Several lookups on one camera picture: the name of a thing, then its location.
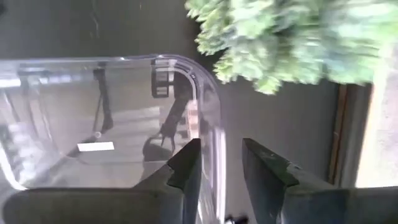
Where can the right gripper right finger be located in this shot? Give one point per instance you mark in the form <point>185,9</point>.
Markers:
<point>311,205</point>

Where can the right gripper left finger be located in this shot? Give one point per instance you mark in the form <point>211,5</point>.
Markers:
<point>124,205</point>

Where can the clear plastic bin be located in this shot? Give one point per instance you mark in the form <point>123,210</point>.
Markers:
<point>93,109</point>

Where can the green succulent in grey pot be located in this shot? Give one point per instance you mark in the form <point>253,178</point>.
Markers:
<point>280,37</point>

